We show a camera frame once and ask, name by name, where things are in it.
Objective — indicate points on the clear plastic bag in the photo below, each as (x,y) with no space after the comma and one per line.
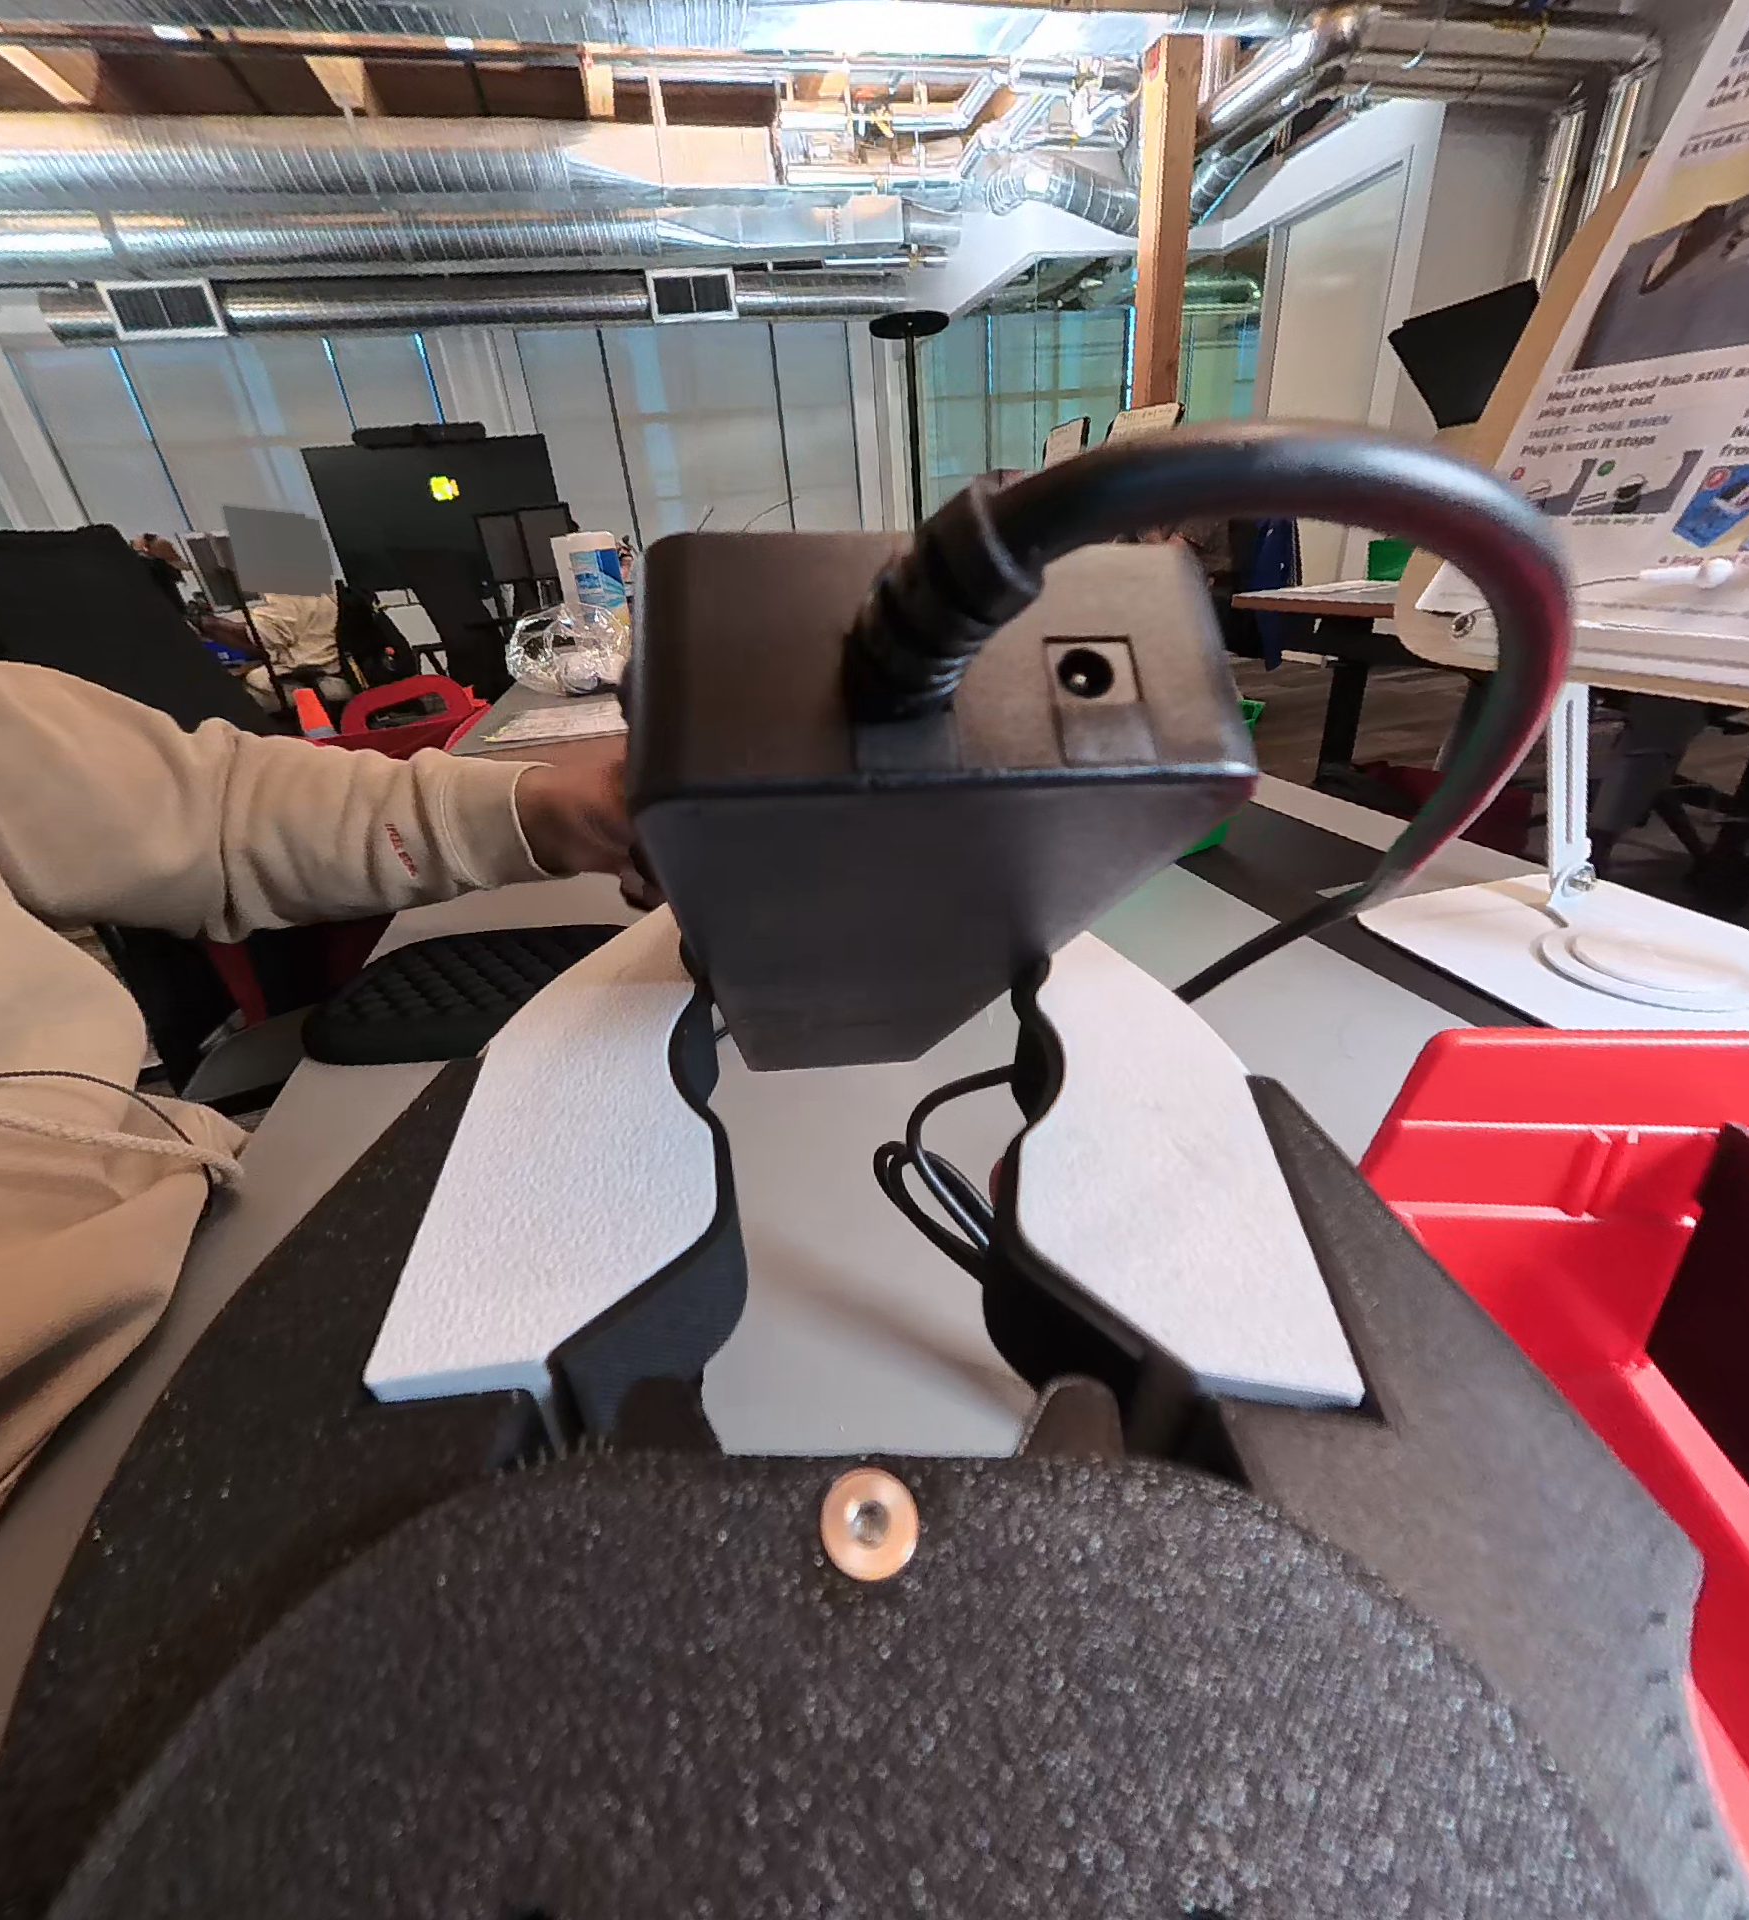
(559,653)

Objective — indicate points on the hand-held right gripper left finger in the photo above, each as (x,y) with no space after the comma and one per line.
(574,1199)

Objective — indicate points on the small red plastic bin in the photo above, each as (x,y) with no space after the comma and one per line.
(1533,1199)

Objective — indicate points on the silver ventilation duct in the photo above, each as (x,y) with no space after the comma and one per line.
(363,166)

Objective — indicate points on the person's left forearm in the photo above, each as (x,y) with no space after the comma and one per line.
(214,794)

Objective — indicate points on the notice board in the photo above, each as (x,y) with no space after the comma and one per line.
(1144,424)
(1066,444)

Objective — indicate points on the person's left hand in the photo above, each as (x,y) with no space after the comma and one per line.
(589,825)

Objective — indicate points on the black partition panel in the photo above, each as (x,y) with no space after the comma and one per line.
(64,615)

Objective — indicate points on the blue jacket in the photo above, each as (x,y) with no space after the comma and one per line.
(1275,584)

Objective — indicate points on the white wipes canister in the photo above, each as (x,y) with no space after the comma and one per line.
(593,578)

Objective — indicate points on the small green bin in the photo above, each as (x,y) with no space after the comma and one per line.
(1390,563)

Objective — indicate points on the white air vent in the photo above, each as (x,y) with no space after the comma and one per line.
(692,296)
(161,309)

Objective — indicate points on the black wrist rest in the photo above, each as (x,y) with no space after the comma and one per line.
(469,983)

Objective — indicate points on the person's beige hoodie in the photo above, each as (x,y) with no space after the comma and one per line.
(18,1199)

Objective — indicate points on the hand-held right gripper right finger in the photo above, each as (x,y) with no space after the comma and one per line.
(1174,1199)

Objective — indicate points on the black floor lamp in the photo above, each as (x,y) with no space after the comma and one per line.
(912,327)

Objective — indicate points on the wooden post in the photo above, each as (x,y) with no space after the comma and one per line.
(1168,227)

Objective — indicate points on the black display screen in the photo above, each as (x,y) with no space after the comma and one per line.
(410,497)

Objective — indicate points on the red tote basket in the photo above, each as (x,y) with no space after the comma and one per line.
(394,720)

